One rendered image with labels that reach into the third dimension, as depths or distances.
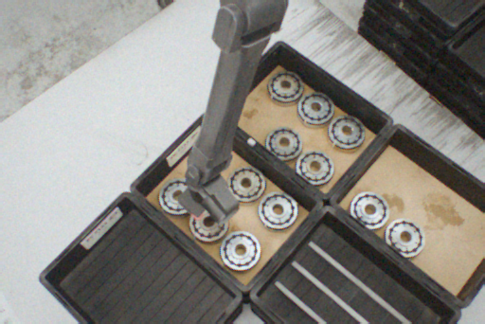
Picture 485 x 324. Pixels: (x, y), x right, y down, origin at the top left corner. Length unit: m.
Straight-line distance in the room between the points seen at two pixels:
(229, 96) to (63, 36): 2.05
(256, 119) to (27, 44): 1.65
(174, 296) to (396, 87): 0.95
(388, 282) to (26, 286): 0.98
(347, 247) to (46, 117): 1.01
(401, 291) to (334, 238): 0.21
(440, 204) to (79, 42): 1.95
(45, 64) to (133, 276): 1.61
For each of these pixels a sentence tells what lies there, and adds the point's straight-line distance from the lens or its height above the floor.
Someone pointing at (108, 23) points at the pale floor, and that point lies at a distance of 2.84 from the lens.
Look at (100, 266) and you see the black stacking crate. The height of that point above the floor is 0.83.
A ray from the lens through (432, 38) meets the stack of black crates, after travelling 2.20.
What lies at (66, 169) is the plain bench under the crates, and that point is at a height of 0.70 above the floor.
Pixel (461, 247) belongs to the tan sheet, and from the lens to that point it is 1.47.
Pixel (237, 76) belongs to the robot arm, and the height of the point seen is 1.46.
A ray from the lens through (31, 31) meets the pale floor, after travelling 2.93.
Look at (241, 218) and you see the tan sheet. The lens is 1.39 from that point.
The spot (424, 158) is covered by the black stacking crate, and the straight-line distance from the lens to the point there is 1.47.
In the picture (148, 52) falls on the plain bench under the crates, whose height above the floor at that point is 0.70.
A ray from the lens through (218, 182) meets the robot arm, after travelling 1.08.
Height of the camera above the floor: 2.16
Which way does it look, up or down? 67 degrees down
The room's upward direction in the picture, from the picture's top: 2 degrees counter-clockwise
